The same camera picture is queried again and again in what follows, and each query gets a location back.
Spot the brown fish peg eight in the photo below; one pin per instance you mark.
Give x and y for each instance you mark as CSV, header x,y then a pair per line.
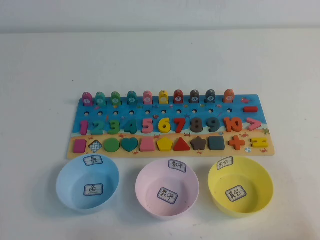
x,y
194,97

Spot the dark grey fish peg nine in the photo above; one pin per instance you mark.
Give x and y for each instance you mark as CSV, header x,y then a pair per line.
x,y
210,96

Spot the yellow plastic bowl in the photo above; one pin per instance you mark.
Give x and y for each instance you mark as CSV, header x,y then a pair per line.
x,y
257,175

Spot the magenta fish peg one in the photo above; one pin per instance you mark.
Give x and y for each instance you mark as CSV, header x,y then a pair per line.
x,y
87,98

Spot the yellow wooden pentagon piece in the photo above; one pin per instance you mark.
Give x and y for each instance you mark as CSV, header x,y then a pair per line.
x,y
165,145

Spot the dark teal wooden number four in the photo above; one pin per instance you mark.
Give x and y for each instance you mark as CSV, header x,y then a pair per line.
x,y
132,127

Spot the dark teal fish peg four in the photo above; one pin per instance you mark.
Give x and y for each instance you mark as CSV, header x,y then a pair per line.
x,y
131,98

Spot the pink wooden greater-than sign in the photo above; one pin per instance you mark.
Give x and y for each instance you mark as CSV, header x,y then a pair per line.
x,y
257,123

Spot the brown wooden number eight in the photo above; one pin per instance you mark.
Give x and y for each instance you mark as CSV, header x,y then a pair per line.
x,y
196,125

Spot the orange wooden number ten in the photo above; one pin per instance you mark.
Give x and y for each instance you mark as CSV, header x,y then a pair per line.
x,y
228,124

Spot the red wooden number seven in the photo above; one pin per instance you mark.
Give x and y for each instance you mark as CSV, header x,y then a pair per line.
x,y
180,125

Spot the pink fish peg five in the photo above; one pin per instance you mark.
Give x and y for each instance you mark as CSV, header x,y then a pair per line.
x,y
147,98

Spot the orange wooden plus sign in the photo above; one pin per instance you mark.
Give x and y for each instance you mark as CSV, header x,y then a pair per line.
x,y
236,142

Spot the yellow fish peg six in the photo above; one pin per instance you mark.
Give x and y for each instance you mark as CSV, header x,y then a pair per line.
x,y
163,97

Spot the pink wooden number five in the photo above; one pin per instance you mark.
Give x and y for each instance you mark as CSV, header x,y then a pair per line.
x,y
147,125

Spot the dark teal wooden heart piece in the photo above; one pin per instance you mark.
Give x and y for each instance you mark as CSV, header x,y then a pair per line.
x,y
130,144

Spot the dark grey wooden number nine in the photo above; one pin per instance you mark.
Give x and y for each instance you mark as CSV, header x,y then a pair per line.
x,y
217,125

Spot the wooden sea-print puzzle board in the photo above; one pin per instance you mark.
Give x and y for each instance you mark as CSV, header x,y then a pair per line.
x,y
175,113

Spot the red fish peg seven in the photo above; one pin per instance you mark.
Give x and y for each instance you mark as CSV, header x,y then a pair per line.
x,y
178,97

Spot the yellow wooden number six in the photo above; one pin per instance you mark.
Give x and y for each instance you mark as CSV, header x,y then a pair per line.
x,y
161,126

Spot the green fish peg three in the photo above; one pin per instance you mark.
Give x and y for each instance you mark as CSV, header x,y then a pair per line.
x,y
115,98

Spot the light blue plastic bowl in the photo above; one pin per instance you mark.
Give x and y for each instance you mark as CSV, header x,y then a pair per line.
x,y
72,180

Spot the red wooden triangle piece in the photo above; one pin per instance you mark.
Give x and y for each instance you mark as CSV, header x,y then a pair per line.
x,y
182,146

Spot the teal-green fish peg two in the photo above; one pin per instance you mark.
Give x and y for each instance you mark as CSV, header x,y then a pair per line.
x,y
100,98

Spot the yellow wooden equals sign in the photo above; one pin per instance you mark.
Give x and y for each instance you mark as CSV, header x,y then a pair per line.
x,y
260,142

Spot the teal-green wooden number two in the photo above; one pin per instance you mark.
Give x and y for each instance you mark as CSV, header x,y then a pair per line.
x,y
98,131

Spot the red wooden minus sign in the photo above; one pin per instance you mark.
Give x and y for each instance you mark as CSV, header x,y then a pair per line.
x,y
250,109

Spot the pink plastic bowl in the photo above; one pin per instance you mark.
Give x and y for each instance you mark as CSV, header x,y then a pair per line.
x,y
150,190

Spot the dark grey wooden square piece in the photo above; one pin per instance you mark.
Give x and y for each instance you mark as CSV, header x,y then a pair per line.
x,y
216,143

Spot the orange fish peg ten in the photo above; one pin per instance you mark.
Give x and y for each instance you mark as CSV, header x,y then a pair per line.
x,y
229,96

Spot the green wooden number three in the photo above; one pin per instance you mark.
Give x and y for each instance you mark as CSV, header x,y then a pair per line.
x,y
115,127

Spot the brown wooden star piece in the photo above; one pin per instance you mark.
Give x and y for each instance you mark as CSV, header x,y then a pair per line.
x,y
198,143

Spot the magenta wooden number one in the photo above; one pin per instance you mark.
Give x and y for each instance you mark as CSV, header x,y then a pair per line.
x,y
84,127

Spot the magenta wooden rectangle piece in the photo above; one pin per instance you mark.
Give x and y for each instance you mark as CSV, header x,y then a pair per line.
x,y
80,145

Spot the pink wooden trapezoid piece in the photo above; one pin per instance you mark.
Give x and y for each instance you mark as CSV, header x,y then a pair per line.
x,y
147,145

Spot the green wooden circle piece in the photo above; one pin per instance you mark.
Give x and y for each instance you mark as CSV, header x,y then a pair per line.
x,y
112,145

